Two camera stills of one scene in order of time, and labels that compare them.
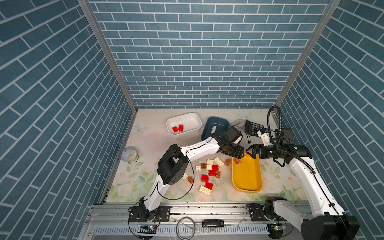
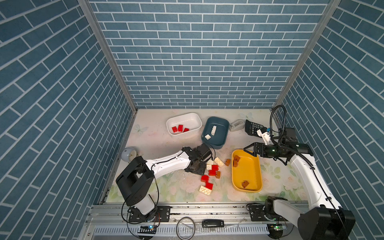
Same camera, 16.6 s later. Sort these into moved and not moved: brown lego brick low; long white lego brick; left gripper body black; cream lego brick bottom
Moved: left gripper body black; brown lego brick low
Not moved: cream lego brick bottom; long white lego brick
